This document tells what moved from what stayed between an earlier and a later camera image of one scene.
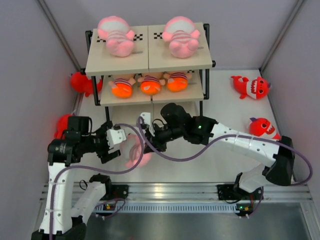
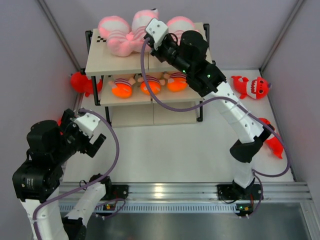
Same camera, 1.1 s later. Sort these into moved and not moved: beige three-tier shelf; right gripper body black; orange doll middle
Moved: right gripper body black
Not moved: orange doll middle; beige three-tier shelf
